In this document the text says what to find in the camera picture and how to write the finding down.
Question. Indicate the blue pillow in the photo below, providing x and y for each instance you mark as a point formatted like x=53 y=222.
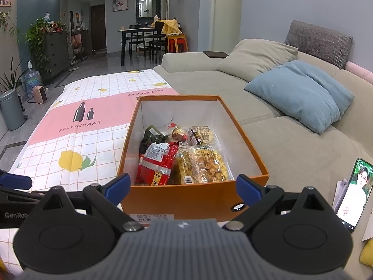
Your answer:
x=297 y=93

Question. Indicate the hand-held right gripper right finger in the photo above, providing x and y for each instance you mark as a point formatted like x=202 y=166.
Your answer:
x=247 y=189

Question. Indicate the dark dining table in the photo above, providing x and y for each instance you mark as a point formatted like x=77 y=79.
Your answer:
x=137 y=31

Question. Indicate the blue water jug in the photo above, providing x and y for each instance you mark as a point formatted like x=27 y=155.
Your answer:
x=32 y=80

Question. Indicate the dark dining chair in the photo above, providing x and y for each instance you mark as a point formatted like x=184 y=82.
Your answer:
x=137 y=42
x=157 y=42

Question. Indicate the wall mirror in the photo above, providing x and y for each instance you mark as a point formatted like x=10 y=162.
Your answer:
x=148 y=5

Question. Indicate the beige cushion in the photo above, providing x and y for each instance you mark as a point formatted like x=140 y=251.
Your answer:
x=256 y=58

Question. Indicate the dark sausage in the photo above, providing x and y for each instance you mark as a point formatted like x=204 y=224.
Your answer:
x=193 y=136

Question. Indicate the beige sofa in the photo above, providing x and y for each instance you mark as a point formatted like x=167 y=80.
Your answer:
x=291 y=157

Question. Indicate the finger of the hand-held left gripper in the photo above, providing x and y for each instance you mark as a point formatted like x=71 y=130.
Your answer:
x=17 y=182
x=26 y=197

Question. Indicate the black snack packet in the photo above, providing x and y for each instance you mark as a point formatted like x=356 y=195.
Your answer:
x=151 y=135

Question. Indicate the small clear candy packet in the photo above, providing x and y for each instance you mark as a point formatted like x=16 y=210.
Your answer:
x=178 y=134

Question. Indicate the pink rolled blanket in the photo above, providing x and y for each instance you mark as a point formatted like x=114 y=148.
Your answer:
x=361 y=73

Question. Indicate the pink space heater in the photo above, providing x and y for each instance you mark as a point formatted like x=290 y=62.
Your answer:
x=40 y=94

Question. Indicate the trailing ivy plant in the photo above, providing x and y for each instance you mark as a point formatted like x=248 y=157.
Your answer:
x=36 y=38

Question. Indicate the dark grey dresser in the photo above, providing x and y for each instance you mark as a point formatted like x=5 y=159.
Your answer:
x=55 y=55

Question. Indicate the pink white printed tablecloth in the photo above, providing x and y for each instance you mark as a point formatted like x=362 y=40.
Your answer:
x=96 y=105

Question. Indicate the framed wall picture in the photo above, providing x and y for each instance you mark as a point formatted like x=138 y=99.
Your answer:
x=120 y=2

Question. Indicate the smartphone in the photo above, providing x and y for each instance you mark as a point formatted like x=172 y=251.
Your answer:
x=357 y=195

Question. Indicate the red snack packet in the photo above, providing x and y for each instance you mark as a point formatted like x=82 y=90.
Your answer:
x=157 y=169

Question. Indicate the grey trash bin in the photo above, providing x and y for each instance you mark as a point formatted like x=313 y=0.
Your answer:
x=11 y=110

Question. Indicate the dark tablet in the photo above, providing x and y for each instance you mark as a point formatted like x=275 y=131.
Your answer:
x=215 y=54

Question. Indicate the grey cushion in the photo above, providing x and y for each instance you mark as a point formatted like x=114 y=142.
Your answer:
x=320 y=43

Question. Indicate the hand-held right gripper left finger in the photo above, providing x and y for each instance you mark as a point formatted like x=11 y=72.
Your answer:
x=118 y=188

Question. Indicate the long-leaf potted plant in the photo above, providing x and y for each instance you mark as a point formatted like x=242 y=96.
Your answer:
x=10 y=78

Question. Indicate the dark brown door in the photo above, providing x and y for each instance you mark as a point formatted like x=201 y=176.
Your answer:
x=98 y=27

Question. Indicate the orange cardboard box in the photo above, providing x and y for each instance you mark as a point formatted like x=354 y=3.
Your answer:
x=204 y=195

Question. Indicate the yellow macaroni snack packet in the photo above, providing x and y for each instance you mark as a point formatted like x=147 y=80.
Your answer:
x=204 y=163

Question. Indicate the yellow cloth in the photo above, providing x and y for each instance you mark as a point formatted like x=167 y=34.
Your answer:
x=170 y=27

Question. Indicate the yellow object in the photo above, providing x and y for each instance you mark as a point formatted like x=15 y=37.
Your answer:
x=367 y=252

